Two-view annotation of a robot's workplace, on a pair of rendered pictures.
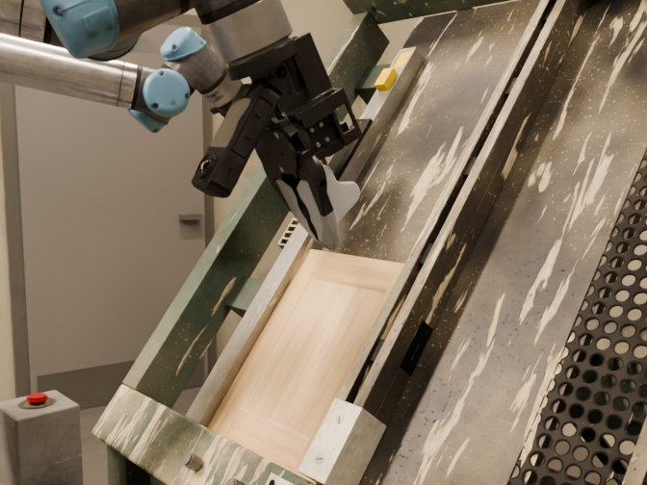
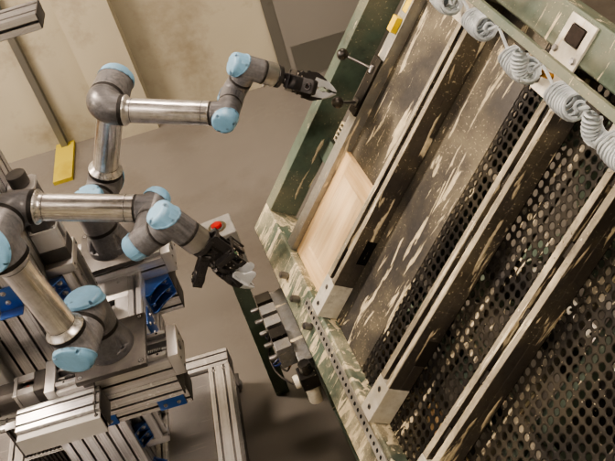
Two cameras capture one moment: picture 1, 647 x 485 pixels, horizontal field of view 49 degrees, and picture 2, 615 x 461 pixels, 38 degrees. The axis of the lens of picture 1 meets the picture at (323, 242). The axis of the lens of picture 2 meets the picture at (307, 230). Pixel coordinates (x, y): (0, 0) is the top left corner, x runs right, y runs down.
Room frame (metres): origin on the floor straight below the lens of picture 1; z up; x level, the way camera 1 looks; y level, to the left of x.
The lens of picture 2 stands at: (-0.63, -1.19, 2.91)
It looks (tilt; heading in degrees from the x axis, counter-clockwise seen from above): 39 degrees down; 35
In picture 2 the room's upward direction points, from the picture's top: 17 degrees counter-clockwise
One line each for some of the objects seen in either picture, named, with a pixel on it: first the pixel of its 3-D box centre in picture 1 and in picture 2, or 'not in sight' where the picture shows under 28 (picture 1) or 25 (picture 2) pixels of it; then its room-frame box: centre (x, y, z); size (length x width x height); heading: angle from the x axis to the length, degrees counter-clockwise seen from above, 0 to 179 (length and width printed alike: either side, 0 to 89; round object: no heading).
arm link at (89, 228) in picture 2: not in sight; (92, 209); (1.07, 0.81, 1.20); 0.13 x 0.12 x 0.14; 17
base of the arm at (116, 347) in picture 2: not in sight; (104, 336); (0.65, 0.54, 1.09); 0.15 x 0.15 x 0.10
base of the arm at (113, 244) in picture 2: not in sight; (105, 235); (1.07, 0.81, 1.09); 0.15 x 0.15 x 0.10
